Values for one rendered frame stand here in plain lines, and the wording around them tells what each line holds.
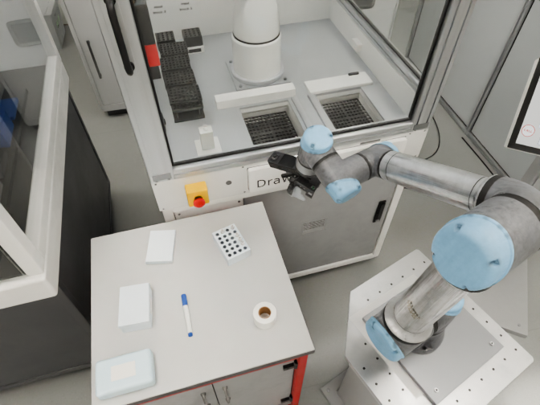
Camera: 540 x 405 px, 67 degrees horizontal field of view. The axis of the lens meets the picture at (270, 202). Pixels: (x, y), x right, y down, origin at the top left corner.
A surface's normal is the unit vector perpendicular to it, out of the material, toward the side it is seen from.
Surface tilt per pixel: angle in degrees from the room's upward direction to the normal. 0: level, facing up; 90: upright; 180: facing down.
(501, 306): 3
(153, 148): 90
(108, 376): 0
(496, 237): 13
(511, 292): 5
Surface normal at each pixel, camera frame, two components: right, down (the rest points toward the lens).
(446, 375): 0.04, -0.66
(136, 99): 0.27, 0.74
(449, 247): -0.81, 0.31
